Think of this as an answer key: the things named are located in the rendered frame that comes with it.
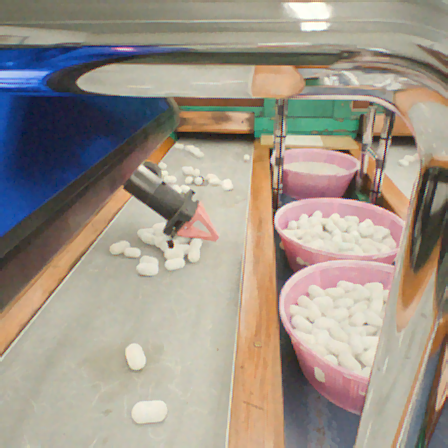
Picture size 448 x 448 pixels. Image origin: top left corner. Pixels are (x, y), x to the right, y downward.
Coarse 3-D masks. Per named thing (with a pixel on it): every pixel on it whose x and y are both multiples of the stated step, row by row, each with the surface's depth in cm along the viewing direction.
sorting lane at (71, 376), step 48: (192, 144) 146; (240, 144) 146; (240, 192) 102; (96, 240) 77; (240, 240) 78; (96, 288) 63; (144, 288) 63; (192, 288) 63; (240, 288) 63; (48, 336) 53; (96, 336) 53; (144, 336) 53; (192, 336) 53; (0, 384) 46; (48, 384) 46; (96, 384) 46; (144, 384) 46; (192, 384) 46; (0, 432) 40; (48, 432) 40; (96, 432) 40; (144, 432) 40; (192, 432) 40
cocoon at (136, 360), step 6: (126, 348) 49; (132, 348) 48; (138, 348) 48; (126, 354) 48; (132, 354) 47; (138, 354) 47; (132, 360) 47; (138, 360) 47; (144, 360) 47; (132, 366) 47; (138, 366) 47
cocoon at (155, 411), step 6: (138, 402) 41; (144, 402) 41; (150, 402) 41; (156, 402) 41; (162, 402) 41; (132, 408) 41; (138, 408) 40; (144, 408) 40; (150, 408) 40; (156, 408) 40; (162, 408) 41; (132, 414) 40; (138, 414) 40; (144, 414) 40; (150, 414) 40; (156, 414) 40; (162, 414) 40; (138, 420) 40; (144, 420) 40; (150, 420) 40; (156, 420) 40; (162, 420) 41
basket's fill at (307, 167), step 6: (300, 162) 128; (306, 162) 128; (312, 162) 128; (288, 168) 122; (294, 168) 122; (300, 168) 122; (306, 168) 121; (312, 168) 122; (318, 168) 124; (324, 168) 124; (330, 168) 122; (336, 168) 123; (342, 168) 123
